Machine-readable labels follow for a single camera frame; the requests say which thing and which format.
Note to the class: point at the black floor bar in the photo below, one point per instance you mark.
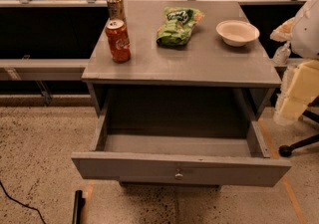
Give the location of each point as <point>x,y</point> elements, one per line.
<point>78,204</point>

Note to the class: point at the white paper bowl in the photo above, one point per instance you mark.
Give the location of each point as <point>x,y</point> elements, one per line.
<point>237,33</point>

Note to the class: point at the gold beverage can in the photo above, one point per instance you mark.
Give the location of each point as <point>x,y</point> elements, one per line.
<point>116,9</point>

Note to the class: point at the orange soda can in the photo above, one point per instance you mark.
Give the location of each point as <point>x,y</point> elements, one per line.
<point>118,38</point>

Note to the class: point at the metal drawer knob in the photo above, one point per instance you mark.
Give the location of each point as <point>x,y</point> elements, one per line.
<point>178,175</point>

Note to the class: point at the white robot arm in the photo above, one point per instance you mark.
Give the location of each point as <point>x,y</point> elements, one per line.
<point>300,84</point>

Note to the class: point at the green rice chip bag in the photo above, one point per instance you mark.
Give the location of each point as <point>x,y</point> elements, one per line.
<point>178,26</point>

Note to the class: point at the clear sanitizer pump bottle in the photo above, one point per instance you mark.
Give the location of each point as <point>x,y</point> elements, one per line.
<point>282,54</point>

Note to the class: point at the grey cabinet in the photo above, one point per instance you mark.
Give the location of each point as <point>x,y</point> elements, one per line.
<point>206,65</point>

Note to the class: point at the grey open top drawer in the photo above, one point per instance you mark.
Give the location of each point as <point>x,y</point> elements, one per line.
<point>213,139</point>

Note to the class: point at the grey metal railing frame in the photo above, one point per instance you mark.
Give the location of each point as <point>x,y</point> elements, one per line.
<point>43,63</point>

